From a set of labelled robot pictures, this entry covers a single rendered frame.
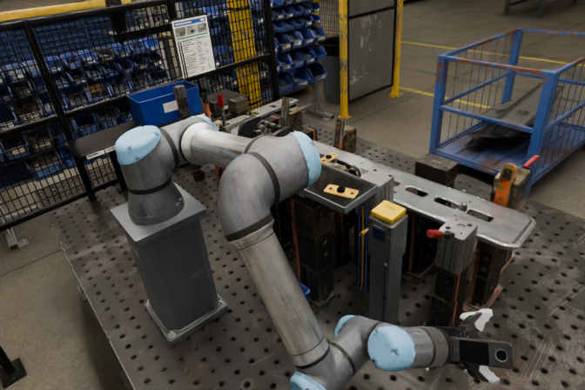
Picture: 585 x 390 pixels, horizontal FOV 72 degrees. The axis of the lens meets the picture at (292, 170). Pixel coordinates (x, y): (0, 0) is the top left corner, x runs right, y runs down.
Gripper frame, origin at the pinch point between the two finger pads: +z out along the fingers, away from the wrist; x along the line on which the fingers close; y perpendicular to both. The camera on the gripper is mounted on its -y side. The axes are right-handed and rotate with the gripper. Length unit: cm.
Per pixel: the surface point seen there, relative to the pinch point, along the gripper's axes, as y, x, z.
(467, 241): 4.8, -23.6, -0.8
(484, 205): 10.4, -37.2, 18.9
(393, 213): 8.6, -27.7, -23.5
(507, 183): 4.6, -43.5, 22.7
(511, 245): 0.0, -23.7, 11.3
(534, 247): 17, -30, 61
